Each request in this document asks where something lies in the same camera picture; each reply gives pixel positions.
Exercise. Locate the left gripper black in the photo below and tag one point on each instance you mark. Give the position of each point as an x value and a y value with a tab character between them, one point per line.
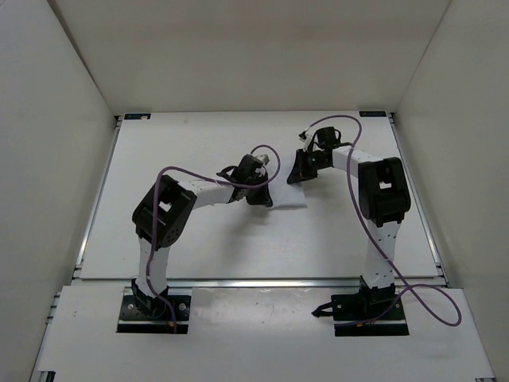
262	199

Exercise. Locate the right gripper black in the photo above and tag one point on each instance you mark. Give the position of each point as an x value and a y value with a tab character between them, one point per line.
300	172

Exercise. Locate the white skirt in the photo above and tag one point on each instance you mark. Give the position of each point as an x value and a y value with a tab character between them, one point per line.
283	195

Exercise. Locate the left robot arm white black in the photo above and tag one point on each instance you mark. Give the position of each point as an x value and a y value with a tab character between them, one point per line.
161	216

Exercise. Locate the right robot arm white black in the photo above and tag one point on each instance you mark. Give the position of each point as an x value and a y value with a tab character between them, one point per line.
381	198

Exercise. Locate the right blue label sticker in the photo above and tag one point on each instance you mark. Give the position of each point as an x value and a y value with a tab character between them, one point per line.
372	114

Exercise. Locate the blue label sticker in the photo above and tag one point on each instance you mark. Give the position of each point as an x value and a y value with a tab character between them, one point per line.
372	114
137	116

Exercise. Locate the left blue label sticker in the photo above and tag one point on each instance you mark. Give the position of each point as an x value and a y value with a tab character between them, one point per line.
137	116

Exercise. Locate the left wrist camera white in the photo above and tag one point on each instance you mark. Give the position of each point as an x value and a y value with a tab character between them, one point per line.
263	158

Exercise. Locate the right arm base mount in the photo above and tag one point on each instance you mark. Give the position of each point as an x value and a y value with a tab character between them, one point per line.
370	312

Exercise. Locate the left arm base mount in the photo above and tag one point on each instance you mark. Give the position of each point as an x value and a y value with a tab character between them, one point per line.
140	313

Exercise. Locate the aluminium frame right edge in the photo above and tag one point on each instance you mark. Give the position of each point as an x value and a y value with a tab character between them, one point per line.
419	201

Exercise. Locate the aluminium frame edge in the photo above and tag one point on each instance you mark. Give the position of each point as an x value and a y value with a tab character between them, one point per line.
419	201
36	374

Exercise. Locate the aluminium frame left edge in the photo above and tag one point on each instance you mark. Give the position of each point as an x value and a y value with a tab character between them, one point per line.
36	374

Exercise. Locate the aluminium rail front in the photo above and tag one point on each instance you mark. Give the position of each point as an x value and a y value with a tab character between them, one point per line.
263	283

